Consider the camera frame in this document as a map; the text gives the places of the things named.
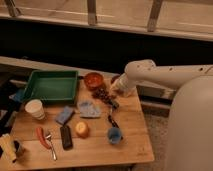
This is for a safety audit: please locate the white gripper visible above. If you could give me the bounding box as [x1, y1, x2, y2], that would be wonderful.
[110, 74, 136, 97]

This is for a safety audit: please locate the black eraser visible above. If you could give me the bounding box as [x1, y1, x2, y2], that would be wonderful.
[60, 125, 73, 150]

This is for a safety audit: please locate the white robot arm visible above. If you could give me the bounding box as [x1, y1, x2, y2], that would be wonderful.
[111, 59, 213, 171]

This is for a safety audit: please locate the red bowl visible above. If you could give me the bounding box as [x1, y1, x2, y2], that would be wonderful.
[84, 72, 104, 90]

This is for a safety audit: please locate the black utensil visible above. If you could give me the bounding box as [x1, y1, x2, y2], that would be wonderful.
[107, 107, 119, 128]

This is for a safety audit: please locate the light blue cloth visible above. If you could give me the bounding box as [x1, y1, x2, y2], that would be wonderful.
[77, 100, 101, 118]

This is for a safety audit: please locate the blue cup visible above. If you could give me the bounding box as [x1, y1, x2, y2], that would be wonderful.
[107, 127, 122, 144]

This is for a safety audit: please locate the yellow red apple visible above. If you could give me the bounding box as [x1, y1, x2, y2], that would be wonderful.
[75, 122, 89, 138]

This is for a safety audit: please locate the blue sponge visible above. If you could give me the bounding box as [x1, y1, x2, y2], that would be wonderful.
[55, 106, 74, 125]

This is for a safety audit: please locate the green plastic tray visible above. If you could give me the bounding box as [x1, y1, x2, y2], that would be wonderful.
[23, 70, 78, 104]

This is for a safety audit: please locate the silver fork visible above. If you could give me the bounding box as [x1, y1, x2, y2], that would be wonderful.
[45, 131, 57, 161]

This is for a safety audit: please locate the white paper cup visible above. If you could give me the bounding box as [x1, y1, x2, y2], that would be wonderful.
[25, 99, 45, 120]

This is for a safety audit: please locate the blue object beside tray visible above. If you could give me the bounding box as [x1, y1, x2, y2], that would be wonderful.
[9, 89, 24, 102]

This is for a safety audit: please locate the yellow brush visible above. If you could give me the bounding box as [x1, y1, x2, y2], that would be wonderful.
[0, 134, 17, 163]

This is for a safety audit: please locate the red handled tool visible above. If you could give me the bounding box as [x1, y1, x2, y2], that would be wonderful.
[36, 127, 51, 149]

